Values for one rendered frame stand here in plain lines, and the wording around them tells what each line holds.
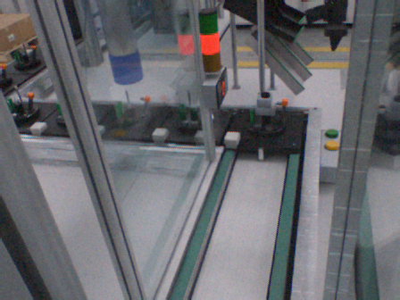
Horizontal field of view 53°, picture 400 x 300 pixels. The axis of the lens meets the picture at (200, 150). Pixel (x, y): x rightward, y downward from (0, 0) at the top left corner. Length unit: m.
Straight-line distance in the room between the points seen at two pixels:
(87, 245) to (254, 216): 0.48
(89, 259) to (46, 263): 0.95
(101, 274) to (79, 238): 0.16
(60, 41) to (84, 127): 0.12
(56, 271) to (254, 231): 0.87
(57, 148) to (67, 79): 1.03
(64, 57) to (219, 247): 0.67
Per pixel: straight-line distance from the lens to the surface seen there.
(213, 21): 1.05
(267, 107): 1.33
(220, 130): 1.38
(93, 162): 0.59
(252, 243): 1.05
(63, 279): 0.25
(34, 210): 0.21
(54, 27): 0.51
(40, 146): 1.59
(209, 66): 1.08
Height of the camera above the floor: 1.68
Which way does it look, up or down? 34 degrees down
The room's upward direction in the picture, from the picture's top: 7 degrees counter-clockwise
